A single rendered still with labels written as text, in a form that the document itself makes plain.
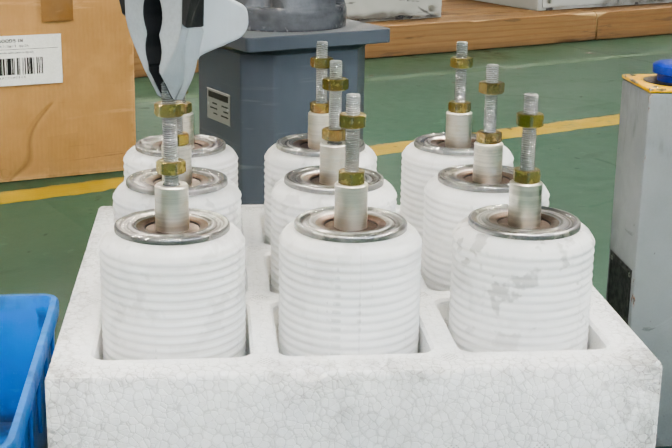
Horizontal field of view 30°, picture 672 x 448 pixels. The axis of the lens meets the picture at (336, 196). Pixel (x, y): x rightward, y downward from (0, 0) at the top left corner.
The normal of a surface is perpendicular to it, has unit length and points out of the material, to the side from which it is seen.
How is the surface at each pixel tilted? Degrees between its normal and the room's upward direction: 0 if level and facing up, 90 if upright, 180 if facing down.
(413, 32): 90
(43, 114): 89
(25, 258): 0
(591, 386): 90
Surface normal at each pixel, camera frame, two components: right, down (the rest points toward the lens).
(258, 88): -0.23, 0.26
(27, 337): 0.11, 0.23
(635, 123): -1.00, 0.01
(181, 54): -0.19, 0.62
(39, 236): 0.02, -0.96
